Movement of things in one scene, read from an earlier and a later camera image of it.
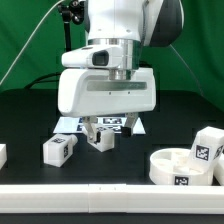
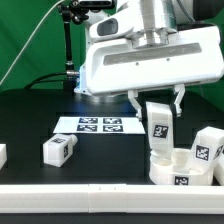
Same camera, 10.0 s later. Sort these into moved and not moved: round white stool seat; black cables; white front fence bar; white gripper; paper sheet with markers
Moved: white gripper
Not moved: paper sheet with markers; white front fence bar; black cables; round white stool seat
